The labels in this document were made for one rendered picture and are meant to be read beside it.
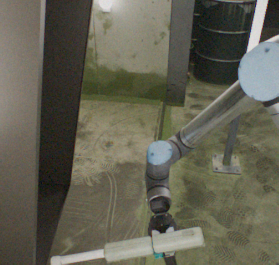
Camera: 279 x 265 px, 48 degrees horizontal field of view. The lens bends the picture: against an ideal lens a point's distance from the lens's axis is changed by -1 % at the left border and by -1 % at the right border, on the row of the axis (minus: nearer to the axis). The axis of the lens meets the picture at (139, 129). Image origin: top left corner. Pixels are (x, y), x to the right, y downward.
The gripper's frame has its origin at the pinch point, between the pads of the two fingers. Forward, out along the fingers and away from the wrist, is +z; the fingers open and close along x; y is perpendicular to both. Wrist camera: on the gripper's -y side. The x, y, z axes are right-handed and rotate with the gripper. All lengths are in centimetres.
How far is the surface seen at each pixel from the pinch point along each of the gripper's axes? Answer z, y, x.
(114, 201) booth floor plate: -77, 59, 33
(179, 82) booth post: -199, 54, -28
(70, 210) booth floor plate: -72, 53, 59
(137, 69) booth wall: -206, 35, 7
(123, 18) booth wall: -209, -11, 8
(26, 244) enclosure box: 7.5, -24.8, 32.7
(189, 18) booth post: -199, -2, -45
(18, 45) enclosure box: 7, -73, 12
